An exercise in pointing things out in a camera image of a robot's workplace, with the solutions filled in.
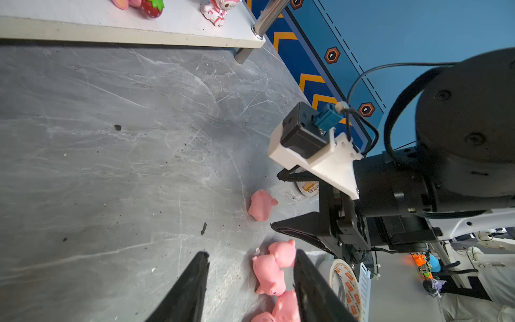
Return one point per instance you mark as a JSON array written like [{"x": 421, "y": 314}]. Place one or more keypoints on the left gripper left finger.
[{"x": 185, "y": 300}]

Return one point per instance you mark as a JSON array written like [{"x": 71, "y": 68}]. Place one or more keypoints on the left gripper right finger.
[{"x": 316, "y": 299}]

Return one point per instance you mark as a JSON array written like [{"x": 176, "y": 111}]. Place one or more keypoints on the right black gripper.
[{"x": 392, "y": 209}]

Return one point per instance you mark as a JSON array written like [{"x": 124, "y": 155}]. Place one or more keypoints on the pink pig toy bottom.
[{"x": 287, "y": 308}]

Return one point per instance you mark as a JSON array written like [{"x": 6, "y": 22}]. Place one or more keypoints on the small pink pig toy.
[{"x": 261, "y": 205}]

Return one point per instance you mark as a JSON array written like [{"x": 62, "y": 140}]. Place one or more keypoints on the pink white round character toy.
[{"x": 216, "y": 10}]

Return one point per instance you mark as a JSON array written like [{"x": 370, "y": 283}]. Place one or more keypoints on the white two-tier shelf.
[{"x": 181, "y": 24}]

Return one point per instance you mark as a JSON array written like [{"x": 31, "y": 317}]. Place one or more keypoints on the pink yellow figure toy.
[{"x": 150, "y": 8}]

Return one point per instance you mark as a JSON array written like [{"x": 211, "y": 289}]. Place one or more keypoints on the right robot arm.
[{"x": 449, "y": 154}]

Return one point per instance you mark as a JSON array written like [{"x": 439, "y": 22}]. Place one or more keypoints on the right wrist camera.
[{"x": 304, "y": 139}]

